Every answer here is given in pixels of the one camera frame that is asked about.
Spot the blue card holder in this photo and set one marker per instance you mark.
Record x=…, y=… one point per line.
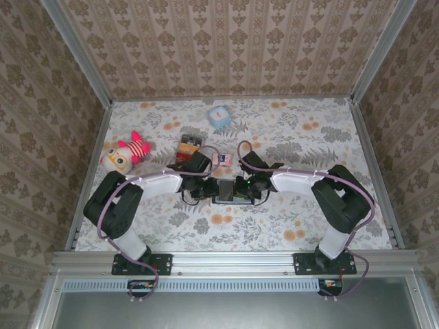
x=224, y=202

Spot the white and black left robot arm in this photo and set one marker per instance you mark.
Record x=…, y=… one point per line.
x=157, y=185

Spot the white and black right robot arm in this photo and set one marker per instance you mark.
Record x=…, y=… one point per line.
x=295, y=180

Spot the dark glossy credit card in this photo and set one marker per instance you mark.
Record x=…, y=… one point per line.
x=226, y=190

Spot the small pink card box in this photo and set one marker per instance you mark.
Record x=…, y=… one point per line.
x=223, y=159

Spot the floral table cover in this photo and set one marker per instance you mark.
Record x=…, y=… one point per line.
x=240, y=226

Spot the red yellow black box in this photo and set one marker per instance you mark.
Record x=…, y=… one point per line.
x=187, y=147

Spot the light blue alarm clock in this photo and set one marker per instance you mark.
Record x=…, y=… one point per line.
x=219, y=116

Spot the pink and white plush toy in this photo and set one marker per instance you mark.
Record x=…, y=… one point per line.
x=118, y=161

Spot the grey metal panel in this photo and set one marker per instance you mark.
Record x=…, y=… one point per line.
x=233, y=312

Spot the aluminium front frame rail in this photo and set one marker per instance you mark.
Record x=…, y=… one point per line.
x=233, y=262

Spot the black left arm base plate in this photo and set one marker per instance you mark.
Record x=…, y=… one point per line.
x=161, y=262

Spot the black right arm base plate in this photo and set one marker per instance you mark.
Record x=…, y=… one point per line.
x=305, y=264

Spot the aluminium side rail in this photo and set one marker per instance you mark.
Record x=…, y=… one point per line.
x=91, y=171
x=377, y=171

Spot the aluminium frame post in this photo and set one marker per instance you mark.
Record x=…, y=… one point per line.
x=382, y=51
x=77, y=51

